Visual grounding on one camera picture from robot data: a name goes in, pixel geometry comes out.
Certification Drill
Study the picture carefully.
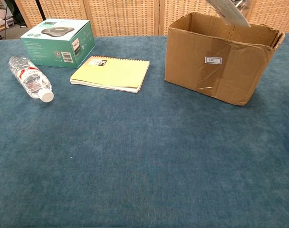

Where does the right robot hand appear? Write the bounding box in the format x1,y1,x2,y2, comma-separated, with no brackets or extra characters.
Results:
230,0,257,19

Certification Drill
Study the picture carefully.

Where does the white package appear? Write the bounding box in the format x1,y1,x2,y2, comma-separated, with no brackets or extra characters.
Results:
207,0,251,29

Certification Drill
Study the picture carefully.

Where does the open cardboard box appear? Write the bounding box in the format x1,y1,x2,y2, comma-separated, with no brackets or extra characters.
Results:
164,12,286,106

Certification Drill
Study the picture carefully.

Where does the green speaker product box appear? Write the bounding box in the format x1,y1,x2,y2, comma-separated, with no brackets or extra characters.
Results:
20,19,96,69

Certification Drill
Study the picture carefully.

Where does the wicker folding screen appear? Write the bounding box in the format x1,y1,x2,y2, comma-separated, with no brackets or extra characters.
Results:
14,0,289,38

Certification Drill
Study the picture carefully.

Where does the tan spiral notebook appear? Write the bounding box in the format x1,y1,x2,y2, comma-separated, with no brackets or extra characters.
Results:
69,56,150,94

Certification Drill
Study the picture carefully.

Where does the blue table cloth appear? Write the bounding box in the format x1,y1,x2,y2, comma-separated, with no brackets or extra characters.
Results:
0,33,289,228

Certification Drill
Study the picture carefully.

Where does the black tripod stand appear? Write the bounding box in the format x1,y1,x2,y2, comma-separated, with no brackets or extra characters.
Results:
37,0,47,21

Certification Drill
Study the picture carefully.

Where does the clear plastic water bottle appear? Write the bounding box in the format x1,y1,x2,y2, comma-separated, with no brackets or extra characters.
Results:
8,55,55,103

